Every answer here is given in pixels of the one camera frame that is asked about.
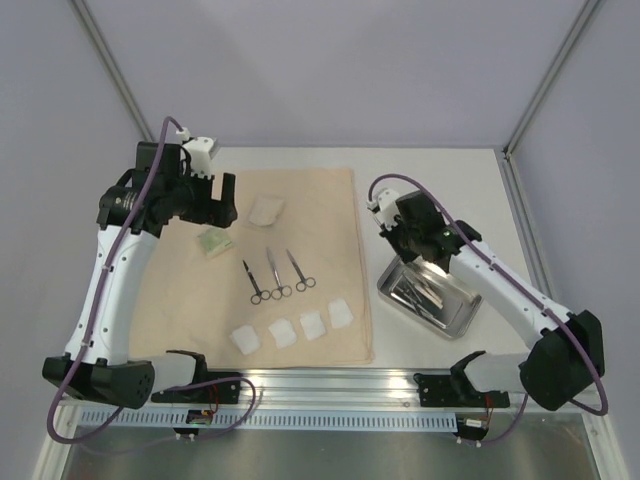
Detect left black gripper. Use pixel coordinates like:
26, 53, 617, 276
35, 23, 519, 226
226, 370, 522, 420
166, 164, 238, 228

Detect steel tweezers pair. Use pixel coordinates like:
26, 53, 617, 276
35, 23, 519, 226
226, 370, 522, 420
391, 273, 444, 317

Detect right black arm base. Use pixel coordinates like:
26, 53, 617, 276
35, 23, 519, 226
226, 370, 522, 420
413, 373, 511, 409

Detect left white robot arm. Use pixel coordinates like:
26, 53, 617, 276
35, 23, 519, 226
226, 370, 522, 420
42, 137, 237, 409

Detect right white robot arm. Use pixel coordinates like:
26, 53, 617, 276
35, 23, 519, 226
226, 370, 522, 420
367, 188, 605, 411

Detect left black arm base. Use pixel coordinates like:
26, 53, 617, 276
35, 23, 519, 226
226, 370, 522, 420
151, 371, 241, 406

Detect steel surgical scissors right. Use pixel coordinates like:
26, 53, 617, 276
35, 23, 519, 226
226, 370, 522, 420
286, 249, 316, 293

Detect steel surgical scissors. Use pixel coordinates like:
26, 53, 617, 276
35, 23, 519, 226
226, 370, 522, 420
266, 247, 292, 300
286, 249, 316, 293

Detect black tipped surgical scissors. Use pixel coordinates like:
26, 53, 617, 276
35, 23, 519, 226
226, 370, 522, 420
242, 260, 271, 305

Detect steel surgical scissors middle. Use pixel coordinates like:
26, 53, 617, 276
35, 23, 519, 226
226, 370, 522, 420
266, 247, 292, 300

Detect green printed glove packet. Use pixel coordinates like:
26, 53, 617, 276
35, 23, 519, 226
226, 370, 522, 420
197, 227, 234, 258

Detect stainless steel tray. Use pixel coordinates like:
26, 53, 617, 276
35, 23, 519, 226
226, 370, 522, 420
377, 256, 483, 339

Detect white gauze pad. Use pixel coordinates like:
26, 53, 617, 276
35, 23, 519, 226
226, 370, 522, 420
230, 325, 261, 355
268, 318, 297, 349
299, 311, 326, 341
328, 298, 354, 329

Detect beige cloth mat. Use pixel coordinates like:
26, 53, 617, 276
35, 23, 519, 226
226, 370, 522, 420
129, 169, 373, 369

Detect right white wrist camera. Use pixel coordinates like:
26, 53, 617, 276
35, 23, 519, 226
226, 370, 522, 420
366, 188, 400, 230

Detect aluminium front rail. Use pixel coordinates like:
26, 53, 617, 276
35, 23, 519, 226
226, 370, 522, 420
57, 369, 608, 415

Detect left aluminium frame post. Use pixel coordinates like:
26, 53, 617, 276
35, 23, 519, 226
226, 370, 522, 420
67, 0, 156, 142

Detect aluminium frame post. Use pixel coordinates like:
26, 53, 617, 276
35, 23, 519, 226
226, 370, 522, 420
67, 0, 156, 142
502, 0, 605, 161

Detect slotted grey cable duct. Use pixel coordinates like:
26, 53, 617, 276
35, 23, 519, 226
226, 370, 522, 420
112, 408, 458, 433

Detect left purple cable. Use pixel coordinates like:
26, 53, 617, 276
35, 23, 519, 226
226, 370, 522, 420
48, 116, 263, 445

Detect right aluminium frame post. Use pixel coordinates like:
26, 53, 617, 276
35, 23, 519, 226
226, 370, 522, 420
502, 0, 605, 161

